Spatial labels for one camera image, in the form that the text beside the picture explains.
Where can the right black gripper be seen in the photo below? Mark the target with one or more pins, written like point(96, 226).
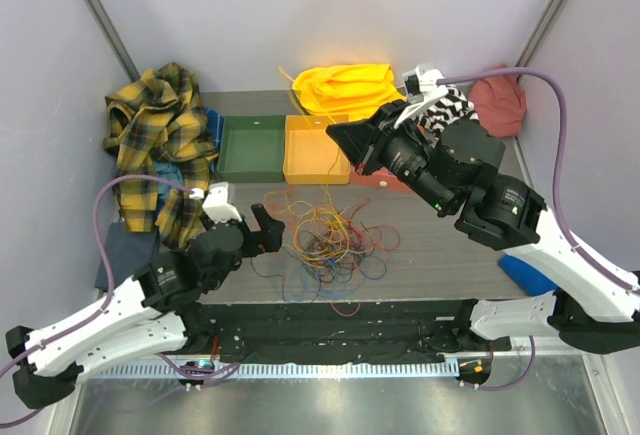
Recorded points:
point(357, 138)

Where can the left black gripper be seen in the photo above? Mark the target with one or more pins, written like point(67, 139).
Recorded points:
point(271, 228)

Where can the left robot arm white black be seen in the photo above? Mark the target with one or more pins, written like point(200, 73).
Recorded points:
point(155, 310)

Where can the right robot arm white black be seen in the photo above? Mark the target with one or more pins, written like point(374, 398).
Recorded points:
point(458, 175)

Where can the yellow cloth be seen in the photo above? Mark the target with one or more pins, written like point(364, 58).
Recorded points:
point(355, 90)

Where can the yellow plastic tray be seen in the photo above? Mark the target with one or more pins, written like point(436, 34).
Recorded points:
point(311, 157)

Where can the red orange plastic tray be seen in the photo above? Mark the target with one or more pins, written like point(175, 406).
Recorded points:
point(381, 179)

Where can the green plastic tray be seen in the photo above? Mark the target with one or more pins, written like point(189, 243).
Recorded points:
point(252, 149)

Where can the black white striped cloth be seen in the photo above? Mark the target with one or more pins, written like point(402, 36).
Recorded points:
point(452, 107)

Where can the blue towel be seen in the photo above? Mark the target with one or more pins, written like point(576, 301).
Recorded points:
point(215, 126)

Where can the dark grey folded cloth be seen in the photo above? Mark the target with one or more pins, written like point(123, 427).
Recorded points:
point(128, 251)

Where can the pink red cloth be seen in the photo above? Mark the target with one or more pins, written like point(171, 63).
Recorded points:
point(500, 105)

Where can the yellow plaid flannel shirt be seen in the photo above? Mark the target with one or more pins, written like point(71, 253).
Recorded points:
point(160, 118)

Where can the blue cloth at right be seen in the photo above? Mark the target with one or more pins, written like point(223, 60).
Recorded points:
point(529, 279)

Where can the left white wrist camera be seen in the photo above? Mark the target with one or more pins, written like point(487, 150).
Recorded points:
point(216, 204)

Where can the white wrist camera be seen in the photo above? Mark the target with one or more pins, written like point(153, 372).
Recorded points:
point(216, 204)
point(423, 90)

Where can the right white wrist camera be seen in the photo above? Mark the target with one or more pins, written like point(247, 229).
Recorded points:
point(423, 90)

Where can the slotted cable duct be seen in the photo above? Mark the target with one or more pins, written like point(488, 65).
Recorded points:
point(156, 369)

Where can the right aluminium corner rail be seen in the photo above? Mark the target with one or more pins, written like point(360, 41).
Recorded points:
point(542, 29)

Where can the aluminium corner rail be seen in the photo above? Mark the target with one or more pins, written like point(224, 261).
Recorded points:
point(112, 37)
point(542, 29)

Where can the left aluminium corner rail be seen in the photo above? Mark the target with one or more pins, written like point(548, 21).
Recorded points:
point(112, 37)

